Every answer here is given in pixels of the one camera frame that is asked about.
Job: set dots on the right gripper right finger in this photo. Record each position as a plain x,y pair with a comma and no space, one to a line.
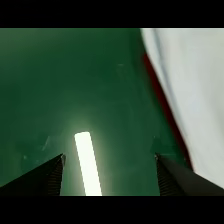
181,181

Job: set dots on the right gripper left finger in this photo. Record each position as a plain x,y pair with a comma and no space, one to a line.
40,181

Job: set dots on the white T-shirt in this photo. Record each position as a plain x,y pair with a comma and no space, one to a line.
196,93

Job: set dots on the red garment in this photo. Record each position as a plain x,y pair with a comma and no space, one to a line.
165,103

